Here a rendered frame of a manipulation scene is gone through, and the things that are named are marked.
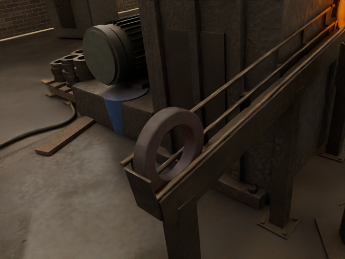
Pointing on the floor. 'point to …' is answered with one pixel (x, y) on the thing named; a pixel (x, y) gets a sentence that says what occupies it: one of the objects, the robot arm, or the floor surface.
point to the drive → (115, 73)
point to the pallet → (68, 75)
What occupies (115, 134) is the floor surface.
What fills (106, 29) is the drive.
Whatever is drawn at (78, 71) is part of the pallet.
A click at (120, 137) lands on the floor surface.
